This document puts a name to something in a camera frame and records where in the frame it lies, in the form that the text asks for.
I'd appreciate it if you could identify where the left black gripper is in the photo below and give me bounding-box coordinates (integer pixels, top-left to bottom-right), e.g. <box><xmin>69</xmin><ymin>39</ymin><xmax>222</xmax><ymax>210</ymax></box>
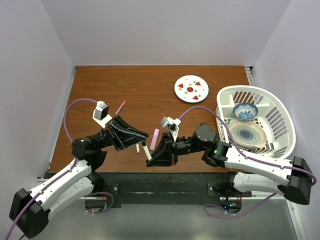
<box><xmin>93</xmin><ymin>116</ymin><xmax>150</xmax><ymax>153</ymax></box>

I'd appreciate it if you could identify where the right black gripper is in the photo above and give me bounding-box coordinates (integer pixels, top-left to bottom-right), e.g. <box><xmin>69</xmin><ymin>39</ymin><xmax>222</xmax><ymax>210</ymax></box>
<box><xmin>146</xmin><ymin>130</ymin><xmax>207</xmax><ymax>166</ymax></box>

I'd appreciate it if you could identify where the white pen black tip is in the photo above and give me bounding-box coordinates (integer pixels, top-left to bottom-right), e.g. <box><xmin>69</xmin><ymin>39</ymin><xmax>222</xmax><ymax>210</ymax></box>
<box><xmin>142</xmin><ymin>145</ymin><xmax>152</xmax><ymax>161</ymax></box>

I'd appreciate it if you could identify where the pink highlighter pen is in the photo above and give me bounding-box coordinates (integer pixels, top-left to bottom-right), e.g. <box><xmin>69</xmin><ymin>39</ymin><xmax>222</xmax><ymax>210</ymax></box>
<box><xmin>149</xmin><ymin>128</ymin><xmax>160</xmax><ymax>151</ymax></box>

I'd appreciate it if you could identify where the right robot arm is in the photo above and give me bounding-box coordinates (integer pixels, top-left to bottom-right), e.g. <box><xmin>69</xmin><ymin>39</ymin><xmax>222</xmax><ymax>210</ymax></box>
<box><xmin>146</xmin><ymin>123</ymin><xmax>314</xmax><ymax>205</ymax></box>

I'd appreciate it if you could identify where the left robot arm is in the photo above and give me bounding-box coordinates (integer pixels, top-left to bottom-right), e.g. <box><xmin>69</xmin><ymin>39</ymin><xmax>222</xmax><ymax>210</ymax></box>
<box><xmin>9</xmin><ymin>114</ymin><xmax>149</xmax><ymax>239</ymax></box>

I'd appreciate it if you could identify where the pink pen red tip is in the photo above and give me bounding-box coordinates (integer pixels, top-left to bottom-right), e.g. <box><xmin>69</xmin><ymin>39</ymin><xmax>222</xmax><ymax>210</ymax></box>
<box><xmin>115</xmin><ymin>100</ymin><xmax>127</xmax><ymax>115</ymax></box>

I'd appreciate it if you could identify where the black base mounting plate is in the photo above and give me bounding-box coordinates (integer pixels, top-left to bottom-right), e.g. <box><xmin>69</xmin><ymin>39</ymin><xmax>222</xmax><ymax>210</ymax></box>
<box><xmin>74</xmin><ymin>171</ymin><xmax>252</xmax><ymax>210</ymax></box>

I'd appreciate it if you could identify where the white strawberry pattern plate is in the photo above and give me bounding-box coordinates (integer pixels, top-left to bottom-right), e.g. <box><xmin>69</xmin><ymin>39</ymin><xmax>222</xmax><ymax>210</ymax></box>
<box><xmin>174</xmin><ymin>75</ymin><xmax>210</xmax><ymax>104</ymax></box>

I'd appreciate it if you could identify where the beige plate in rack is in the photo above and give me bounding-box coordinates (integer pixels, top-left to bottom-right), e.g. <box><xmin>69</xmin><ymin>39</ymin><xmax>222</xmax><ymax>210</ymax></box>
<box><xmin>227</xmin><ymin>119</ymin><xmax>267</xmax><ymax>149</ymax></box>

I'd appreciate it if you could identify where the blue white bowl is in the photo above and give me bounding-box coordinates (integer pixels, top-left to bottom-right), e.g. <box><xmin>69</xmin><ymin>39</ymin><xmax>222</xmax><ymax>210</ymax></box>
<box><xmin>233</xmin><ymin>102</ymin><xmax>259</xmax><ymax>121</ymax></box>

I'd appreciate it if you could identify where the white plastic dish rack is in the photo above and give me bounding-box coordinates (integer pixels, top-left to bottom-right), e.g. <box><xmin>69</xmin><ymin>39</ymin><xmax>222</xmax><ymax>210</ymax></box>
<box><xmin>216</xmin><ymin>85</ymin><xmax>296</xmax><ymax>159</ymax></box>

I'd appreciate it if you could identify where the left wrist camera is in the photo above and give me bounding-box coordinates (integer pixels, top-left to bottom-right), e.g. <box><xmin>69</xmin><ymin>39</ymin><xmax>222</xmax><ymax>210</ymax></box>
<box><xmin>92</xmin><ymin>101</ymin><xmax>112</xmax><ymax>128</ymax></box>

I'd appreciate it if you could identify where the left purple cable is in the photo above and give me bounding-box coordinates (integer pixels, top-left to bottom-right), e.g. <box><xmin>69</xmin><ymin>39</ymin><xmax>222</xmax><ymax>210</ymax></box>
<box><xmin>0</xmin><ymin>98</ymin><xmax>116</xmax><ymax>240</ymax></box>

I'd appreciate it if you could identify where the aluminium frame rail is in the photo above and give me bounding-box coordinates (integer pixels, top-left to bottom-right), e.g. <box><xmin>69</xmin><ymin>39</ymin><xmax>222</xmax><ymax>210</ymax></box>
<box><xmin>244</xmin><ymin>66</ymin><xmax>256</xmax><ymax>86</ymax></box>

